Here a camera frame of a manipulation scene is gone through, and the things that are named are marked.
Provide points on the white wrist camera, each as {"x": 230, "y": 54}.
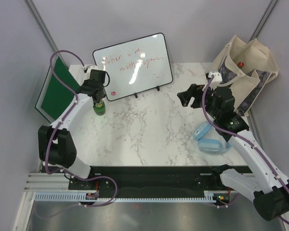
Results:
{"x": 214, "y": 78}
{"x": 88, "y": 68}

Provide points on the green binder folder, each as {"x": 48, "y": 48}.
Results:
{"x": 54, "y": 98}

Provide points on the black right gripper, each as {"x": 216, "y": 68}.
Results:
{"x": 195, "y": 91}

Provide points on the white slotted cable duct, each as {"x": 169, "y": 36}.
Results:
{"x": 204, "y": 197}

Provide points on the green bottle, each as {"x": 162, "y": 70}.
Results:
{"x": 99, "y": 108}

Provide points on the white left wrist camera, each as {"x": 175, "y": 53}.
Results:
{"x": 88, "y": 68}

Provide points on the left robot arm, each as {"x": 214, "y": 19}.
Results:
{"x": 56, "y": 145}

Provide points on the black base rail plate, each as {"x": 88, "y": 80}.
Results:
{"x": 151, "y": 181}

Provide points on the whiteboard with red writing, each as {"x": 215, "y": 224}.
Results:
{"x": 135, "y": 66}

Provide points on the cola glass bottle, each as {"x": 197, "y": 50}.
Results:
{"x": 240, "y": 65}

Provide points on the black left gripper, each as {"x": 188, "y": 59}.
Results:
{"x": 85, "y": 83}

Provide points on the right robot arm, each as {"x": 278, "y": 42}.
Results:
{"x": 269, "y": 188}

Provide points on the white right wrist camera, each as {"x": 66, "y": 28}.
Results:
{"x": 214, "y": 78}

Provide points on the beige canvas tote bag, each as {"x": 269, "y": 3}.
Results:
{"x": 246, "y": 84}

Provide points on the light blue headphones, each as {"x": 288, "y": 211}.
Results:
{"x": 209, "y": 146}

